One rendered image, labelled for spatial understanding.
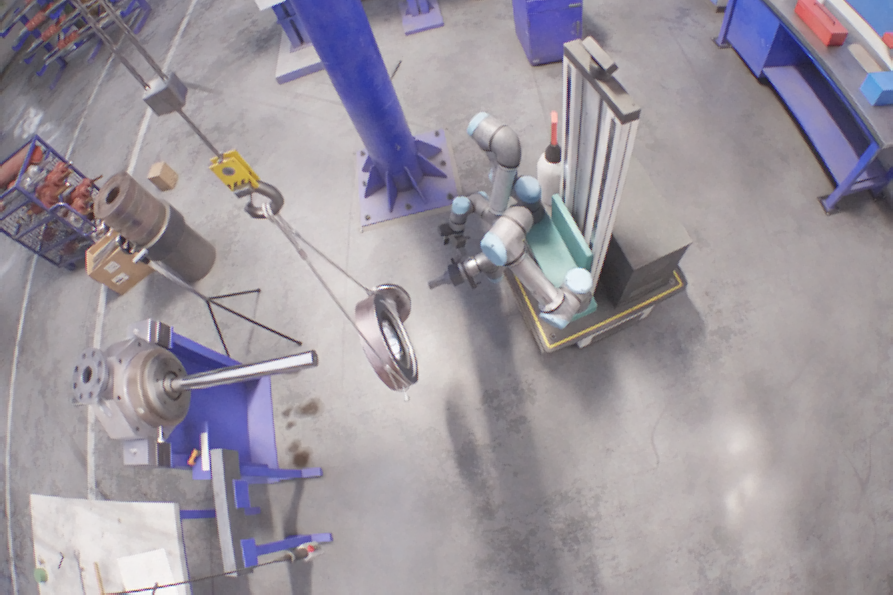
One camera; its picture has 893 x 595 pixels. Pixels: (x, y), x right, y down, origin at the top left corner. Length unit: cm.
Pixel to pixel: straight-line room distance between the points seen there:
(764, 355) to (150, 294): 470
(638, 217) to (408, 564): 226
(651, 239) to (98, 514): 327
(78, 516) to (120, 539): 42
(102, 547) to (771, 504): 384
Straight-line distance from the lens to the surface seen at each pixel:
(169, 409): 223
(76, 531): 322
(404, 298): 199
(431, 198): 326
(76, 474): 470
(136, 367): 221
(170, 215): 350
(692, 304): 302
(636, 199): 225
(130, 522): 278
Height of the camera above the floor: 269
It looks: 62 degrees down
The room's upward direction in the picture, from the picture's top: 23 degrees counter-clockwise
